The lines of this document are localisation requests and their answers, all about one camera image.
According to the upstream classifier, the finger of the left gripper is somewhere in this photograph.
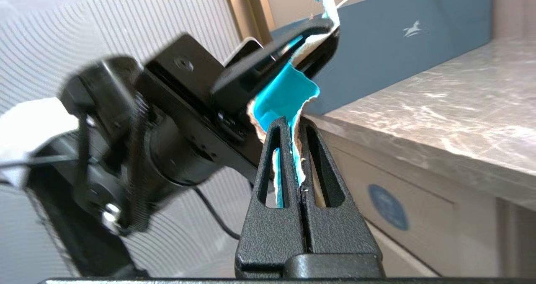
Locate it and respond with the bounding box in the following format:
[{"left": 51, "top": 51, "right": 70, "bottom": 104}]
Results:
[{"left": 298, "top": 28, "right": 340, "bottom": 83}]

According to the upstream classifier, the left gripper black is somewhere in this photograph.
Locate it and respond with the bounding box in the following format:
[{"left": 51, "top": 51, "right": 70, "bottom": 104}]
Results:
[{"left": 134, "top": 18, "right": 335, "bottom": 180}]

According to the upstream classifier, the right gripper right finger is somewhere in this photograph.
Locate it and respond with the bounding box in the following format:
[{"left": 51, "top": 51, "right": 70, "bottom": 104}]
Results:
[{"left": 295, "top": 116, "right": 380, "bottom": 255}]

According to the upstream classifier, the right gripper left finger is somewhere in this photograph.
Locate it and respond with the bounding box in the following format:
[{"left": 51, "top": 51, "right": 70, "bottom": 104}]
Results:
[{"left": 235, "top": 116, "right": 303, "bottom": 279}]

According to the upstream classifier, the small blue-edged cardboard scrap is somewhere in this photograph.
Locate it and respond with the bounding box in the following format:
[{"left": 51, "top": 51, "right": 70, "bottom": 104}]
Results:
[{"left": 247, "top": 0, "right": 340, "bottom": 208}]

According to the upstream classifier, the blue round bin sticker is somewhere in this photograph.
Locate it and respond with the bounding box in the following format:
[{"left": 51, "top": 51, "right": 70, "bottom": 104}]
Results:
[{"left": 368, "top": 184, "right": 410, "bottom": 231}]

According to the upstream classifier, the teal box with horse logo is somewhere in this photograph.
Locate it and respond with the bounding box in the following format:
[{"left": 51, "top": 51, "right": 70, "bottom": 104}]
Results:
[{"left": 270, "top": 0, "right": 493, "bottom": 115}]

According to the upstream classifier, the beige trash flap door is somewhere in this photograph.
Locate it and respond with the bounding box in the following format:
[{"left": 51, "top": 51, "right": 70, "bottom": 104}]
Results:
[{"left": 331, "top": 137, "right": 457, "bottom": 278}]

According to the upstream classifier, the beige cabinet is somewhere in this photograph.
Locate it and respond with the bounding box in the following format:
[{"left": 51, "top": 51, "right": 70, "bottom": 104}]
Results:
[{"left": 301, "top": 116, "right": 536, "bottom": 278}]

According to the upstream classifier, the left black camera cable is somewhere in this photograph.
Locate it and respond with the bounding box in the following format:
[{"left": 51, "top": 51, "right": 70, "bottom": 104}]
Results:
[{"left": 193, "top": 186, "right": 242, "bottom": 241}]

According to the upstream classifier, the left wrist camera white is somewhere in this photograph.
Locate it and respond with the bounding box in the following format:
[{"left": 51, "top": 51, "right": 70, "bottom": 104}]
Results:
[{"left": 0, "top": 97, "right": 81, "bottom": 189}]

